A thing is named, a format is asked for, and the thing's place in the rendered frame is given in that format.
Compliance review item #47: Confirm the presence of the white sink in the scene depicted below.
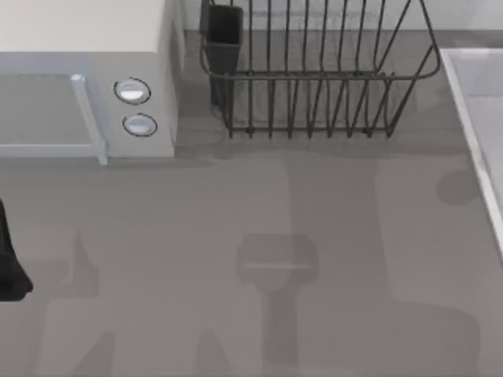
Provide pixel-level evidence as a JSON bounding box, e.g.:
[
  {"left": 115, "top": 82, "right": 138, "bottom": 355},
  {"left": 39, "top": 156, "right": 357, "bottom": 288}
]
[{"left": 439, "top": 47, "right": 503, "bottom": 265}]

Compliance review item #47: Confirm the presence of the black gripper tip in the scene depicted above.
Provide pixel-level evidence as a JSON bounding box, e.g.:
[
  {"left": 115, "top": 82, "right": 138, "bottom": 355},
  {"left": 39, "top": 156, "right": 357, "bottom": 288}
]
[{"left": 0, "top": 199, "right": 34, "bottom": 303}]

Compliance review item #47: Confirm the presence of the microwave oven door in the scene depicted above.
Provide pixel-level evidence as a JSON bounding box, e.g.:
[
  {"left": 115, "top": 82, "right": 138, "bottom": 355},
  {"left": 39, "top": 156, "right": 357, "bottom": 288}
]
[{"left": 0, "top": 52, "right": 108, "bottom": 166}]

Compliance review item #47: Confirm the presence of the large round microwave knob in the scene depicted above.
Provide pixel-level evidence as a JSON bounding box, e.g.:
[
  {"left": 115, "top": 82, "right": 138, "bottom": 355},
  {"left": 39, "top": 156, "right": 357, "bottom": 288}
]
[{"left": 113, "top": 77, "right": 152, "bottom": 106}]

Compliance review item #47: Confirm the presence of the small round microwave knob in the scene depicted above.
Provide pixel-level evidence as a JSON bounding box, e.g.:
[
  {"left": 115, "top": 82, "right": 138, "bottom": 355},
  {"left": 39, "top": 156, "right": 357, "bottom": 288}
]
[{"left": 122, "top": 112, "right": 159, "bottom": 138}]

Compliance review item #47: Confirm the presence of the dark wire dish rack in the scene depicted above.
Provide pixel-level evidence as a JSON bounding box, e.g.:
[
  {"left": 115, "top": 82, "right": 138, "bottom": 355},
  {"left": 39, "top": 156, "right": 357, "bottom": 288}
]
[{"left": 199, "top": 0, "right": 441, "bottom": 140}]

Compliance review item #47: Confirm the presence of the black cutlery holder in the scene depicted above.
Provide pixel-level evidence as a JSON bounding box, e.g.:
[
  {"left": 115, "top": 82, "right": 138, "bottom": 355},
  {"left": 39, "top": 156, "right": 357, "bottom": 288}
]
[{"left": 200, "top": 0, "right": 245, "bottom": 107}]

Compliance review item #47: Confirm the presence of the pale microwave oven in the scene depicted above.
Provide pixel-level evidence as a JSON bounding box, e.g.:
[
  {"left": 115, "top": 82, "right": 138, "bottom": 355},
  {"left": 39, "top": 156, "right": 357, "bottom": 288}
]
[{"left": 0, "top": 0, "right": 185, "bottom": 166}]

